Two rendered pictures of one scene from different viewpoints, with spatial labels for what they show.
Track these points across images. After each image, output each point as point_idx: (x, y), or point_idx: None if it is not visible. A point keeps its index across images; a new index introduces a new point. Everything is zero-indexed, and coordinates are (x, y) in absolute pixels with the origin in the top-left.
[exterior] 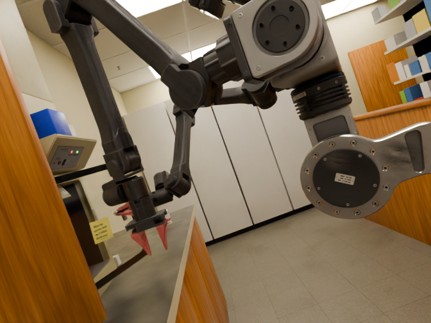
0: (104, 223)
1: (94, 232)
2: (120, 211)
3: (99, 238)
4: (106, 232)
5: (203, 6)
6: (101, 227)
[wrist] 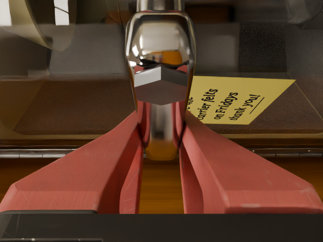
0: (195, 91)
1: (204, 119)
2: (160, 152)
3: (240, 115)
4: (242, 94)
5: None
6: (202, 104)
